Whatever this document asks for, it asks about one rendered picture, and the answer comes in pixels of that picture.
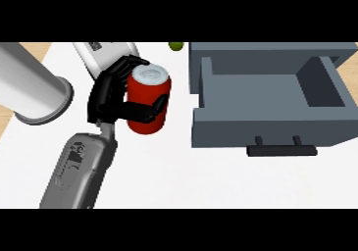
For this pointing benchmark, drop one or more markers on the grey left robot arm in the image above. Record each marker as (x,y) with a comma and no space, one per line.
(75,176)

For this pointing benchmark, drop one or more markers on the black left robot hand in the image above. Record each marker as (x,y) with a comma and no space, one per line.
(106,104)

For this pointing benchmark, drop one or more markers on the large pale grey cylinder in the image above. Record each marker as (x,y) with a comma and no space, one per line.
(22,85)

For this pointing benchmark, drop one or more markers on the small green fruit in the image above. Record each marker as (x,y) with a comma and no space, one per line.
(177,45)

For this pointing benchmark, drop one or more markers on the grey drawer box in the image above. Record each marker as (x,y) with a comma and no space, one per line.
(254,93)

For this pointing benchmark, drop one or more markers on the red can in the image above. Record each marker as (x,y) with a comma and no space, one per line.
(149,86)

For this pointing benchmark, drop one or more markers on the grey drawer front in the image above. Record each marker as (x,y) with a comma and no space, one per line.
(264,127)

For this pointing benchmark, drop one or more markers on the grey cabinet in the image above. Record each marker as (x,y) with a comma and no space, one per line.
(264,54)

